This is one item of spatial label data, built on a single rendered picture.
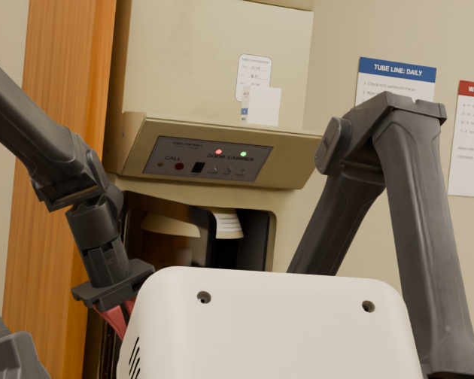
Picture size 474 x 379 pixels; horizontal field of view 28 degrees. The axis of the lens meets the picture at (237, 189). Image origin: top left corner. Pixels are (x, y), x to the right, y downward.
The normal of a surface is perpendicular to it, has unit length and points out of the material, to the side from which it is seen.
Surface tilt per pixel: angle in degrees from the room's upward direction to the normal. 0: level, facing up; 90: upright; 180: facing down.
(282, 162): 135
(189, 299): 48
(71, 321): 90
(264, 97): 90
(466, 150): 90
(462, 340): 54
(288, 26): 90
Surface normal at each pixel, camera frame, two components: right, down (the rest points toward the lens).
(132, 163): 0.22, 0.76
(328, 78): 0.40, 0.09
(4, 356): -0.15, -0.07
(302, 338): 0.25, -0.62
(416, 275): -0.91, -0.20
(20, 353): 0.94, -0.33
